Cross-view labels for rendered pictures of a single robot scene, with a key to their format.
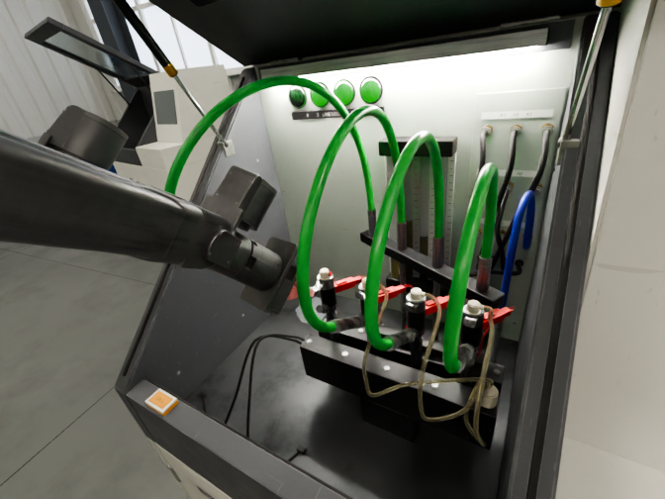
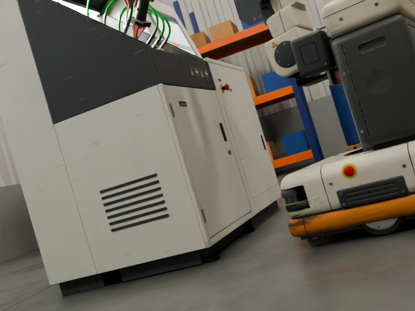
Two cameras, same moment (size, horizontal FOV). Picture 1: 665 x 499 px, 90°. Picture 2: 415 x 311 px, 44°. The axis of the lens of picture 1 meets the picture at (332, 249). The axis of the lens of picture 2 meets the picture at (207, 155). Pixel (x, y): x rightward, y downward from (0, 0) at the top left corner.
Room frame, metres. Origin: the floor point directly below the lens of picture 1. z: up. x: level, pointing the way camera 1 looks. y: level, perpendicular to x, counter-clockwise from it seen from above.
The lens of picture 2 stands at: (0.84, 2.57, 0.38)
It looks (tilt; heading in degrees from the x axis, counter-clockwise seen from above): 2 degrees up; 257
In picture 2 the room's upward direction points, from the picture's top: 17 degrees counter-clockwise
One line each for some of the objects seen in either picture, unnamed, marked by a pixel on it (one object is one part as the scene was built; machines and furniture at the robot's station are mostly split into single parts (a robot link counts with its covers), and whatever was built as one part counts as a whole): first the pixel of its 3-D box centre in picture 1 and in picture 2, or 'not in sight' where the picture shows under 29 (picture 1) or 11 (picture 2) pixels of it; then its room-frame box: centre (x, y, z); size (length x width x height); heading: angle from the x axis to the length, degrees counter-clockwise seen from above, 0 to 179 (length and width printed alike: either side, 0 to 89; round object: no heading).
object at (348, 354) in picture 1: (395, 383); not in sight; (0.41, -0.08, 0.91); 0.34 x 0.10 x 0.15; 56
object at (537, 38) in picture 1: (376, 60); (69, 3); (0.70, -0.13, 1.43); 0.54 x 0.03 x 0.02; 56
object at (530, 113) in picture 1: (505, 185); not in sight; (0.56, -0.33, 1.20); 0.13 x 0.03 x 0.31; 56
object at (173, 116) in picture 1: (157, 137); not in sight; (3.62, 1.59, 1.00); 1.30 x 1.09 x 1.99; 47
